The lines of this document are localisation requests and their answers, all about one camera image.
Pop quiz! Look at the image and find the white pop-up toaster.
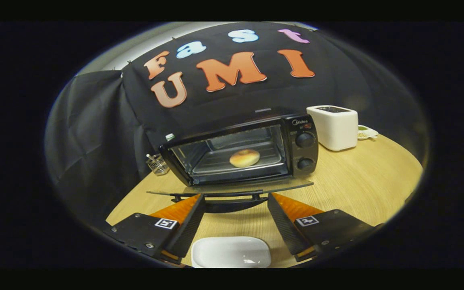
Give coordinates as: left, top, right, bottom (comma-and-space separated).
307, 105, 359, 152

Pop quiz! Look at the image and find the sugared ring donut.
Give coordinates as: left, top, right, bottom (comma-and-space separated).
229, 149, 261, 168

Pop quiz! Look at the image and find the black toaster oven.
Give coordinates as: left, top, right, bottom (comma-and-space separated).
147, 108, 320, 213

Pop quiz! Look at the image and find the white oval plate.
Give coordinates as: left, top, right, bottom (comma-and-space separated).
191, 236, 272, 269

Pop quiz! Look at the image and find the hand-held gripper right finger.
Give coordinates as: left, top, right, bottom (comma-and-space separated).
267, 193, 381, 262

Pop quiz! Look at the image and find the small white dish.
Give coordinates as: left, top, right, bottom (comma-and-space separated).
357, 125, 379, 141

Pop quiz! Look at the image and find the wire mesh utensil holder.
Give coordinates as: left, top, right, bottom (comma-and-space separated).
146, 153, 170, 176

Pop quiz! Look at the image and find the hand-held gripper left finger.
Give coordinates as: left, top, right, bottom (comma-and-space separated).
103, 194, 205, 265

